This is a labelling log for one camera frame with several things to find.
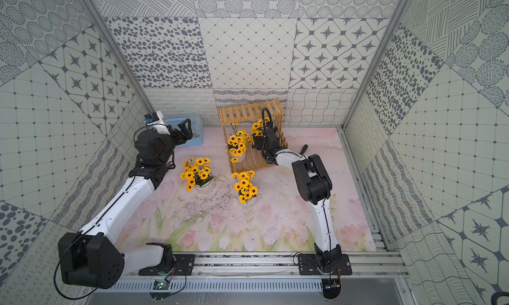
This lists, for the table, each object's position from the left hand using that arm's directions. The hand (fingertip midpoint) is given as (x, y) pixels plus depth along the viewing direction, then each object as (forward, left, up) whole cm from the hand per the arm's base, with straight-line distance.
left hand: (186, 121), depth 75 cm
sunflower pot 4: (+15, -26, -19) cm, 36 cm away
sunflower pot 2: (-17, -22, -19) cm, 34 cm away
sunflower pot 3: (+5, -17, -19) cm, 26 cm away
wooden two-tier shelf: (+12, -20, -8) cm, 24 cm away
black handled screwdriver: (+16, -53, -34) cm, 65 cm away
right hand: (+16, -29, -28) cm, 43 cm away
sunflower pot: (-10, -2, -20) cm, 23 cm away
